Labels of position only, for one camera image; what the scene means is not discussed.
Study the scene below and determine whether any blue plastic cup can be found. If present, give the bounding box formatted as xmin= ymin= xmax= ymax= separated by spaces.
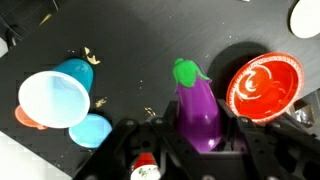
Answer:
xmin=17 ymin=58 xmax=95 ymax=130

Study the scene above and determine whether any red bowl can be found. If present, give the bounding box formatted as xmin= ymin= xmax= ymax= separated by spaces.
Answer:
xmin=225 ymin=51 xmax=305 ymax=125

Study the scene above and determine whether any purple eggplant toy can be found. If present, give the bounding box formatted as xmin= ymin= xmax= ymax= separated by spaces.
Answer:
xmin=172 ymin=57 xmax=224 ymax=154

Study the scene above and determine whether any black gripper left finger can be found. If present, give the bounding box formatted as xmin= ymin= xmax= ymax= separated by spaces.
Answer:
xmin=73 ymin=100 xmax=201 ymax=180

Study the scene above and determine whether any orange mug with egg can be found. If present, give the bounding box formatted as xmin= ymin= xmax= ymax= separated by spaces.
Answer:
xmin=14 ymin=104 xmax=48 ymax=131

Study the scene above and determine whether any red plastic cup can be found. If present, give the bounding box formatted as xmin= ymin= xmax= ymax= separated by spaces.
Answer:
xmin=130 ymin=152 xmax=162 ymax=180

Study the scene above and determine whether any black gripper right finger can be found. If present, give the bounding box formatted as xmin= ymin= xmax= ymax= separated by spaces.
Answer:
xmin=217 ymin=99 xmax=320 ymax=180

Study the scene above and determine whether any gold sticker residue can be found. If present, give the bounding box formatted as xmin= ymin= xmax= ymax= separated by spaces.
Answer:
xmin=82 ymin=46 xmax=102 ymax=66

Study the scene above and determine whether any beige round wooden disc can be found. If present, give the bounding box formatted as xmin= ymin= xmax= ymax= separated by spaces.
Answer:
xmin=288 ymin=0 xmax=320 ymax=40

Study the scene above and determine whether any small blue plate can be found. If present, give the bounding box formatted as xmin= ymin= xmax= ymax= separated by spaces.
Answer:
xmin=68 ymin=113 xmax=114 ymax=150

